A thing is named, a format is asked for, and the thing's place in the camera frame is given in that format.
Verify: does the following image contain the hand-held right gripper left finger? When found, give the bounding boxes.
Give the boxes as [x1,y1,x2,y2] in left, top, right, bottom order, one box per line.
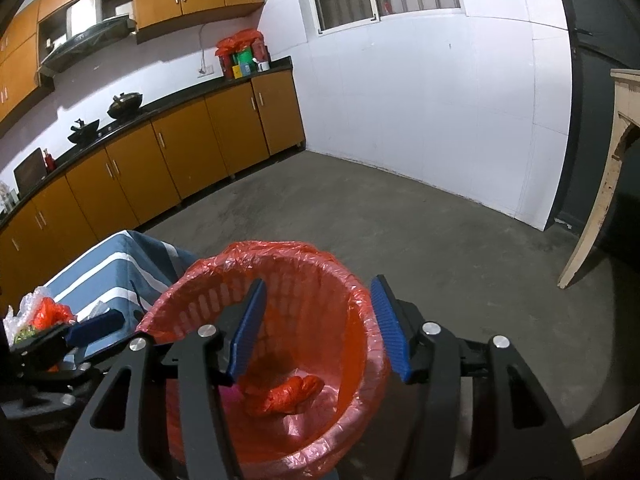
[54,279,268,480]

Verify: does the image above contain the black wok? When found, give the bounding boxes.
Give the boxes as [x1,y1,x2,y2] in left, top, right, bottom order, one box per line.
[107,91,143,120]

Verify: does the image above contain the dark door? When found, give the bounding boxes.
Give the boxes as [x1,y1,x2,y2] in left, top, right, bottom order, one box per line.
[547,0,640,233]

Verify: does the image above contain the clear crumpled plastic bag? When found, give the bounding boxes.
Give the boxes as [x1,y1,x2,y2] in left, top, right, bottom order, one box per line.
[2,287,51,341]

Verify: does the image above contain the range hood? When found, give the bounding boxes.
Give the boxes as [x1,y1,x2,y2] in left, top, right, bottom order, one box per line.
[37,0,138,78]

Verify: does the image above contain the black kitchen countertop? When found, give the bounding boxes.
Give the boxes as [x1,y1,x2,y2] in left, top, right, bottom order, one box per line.
[0,57,293,226]

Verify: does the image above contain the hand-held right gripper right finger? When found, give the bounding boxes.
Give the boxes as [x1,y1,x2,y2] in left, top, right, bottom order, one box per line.
[371,275,583,480]

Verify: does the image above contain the black pot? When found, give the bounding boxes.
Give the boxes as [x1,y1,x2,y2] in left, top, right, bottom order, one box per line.
[67,118,101,146]

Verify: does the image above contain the white wooden table leg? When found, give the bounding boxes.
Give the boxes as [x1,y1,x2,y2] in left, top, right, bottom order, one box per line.
[557,67,640,290]

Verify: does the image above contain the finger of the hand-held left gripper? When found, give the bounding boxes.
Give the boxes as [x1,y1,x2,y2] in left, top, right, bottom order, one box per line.
[65,309,126,349]

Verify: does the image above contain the wooden lower kitchen cabinets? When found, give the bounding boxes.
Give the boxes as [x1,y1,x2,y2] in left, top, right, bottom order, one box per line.
[0,69,307,286]

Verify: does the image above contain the dark cutting board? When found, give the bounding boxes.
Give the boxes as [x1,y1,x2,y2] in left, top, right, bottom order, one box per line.
[13,149,48,193]

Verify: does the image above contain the blue white striped tablecloth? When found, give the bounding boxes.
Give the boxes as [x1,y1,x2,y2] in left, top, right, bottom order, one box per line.
[37,230,201,376]

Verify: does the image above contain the red plastic bag with groceries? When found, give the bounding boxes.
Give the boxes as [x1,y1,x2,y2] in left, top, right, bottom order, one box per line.
[215,30,265,58]

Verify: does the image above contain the red plastic waste basket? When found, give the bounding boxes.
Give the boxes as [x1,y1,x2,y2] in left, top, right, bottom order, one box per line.
[135,247,391,478]

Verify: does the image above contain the pink basket with red liner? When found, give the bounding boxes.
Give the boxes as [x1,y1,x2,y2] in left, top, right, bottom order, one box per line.
[135,241,392,479]

